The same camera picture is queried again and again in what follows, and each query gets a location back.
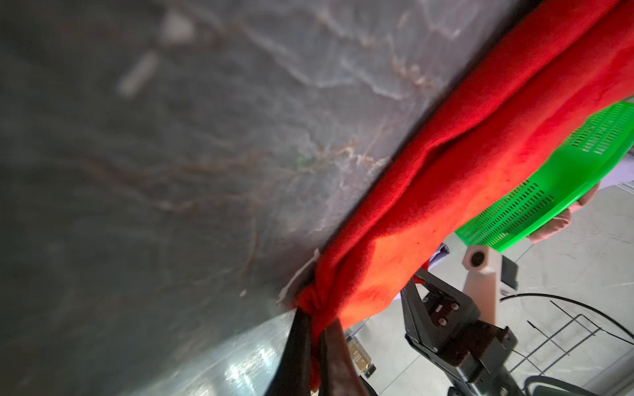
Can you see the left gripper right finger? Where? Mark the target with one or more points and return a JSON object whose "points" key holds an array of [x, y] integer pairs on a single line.
{"points": [[337, 373]]}

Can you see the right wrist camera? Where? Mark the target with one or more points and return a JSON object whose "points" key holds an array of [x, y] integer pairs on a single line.
{"points": [[491, 276]]}

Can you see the red t shirt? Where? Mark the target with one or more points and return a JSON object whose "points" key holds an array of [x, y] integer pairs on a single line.
{"points": [[562, 62]]}

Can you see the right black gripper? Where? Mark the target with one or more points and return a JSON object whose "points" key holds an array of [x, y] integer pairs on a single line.
{"points": [[471, 353]]}

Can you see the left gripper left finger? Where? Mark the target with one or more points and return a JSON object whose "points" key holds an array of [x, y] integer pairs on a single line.
{"points": [[292, 377]]}

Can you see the purple folded t shirt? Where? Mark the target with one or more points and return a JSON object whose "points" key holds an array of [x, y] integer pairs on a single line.
{"points": [[439, 255]]}

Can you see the green plastic basket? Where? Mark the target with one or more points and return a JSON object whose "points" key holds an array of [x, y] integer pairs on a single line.
{"points": [[588, 155]]}

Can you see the purple t shirt in basket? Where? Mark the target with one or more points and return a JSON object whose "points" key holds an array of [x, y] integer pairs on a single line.
{"points": [[622, 173]]}

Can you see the pink folded t shirt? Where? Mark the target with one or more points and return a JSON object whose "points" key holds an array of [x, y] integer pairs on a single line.
{"points": [[564, 219]]}

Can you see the black wire hook rack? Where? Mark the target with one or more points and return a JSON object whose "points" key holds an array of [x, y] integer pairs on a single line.
{"points": [[567, 340]]}

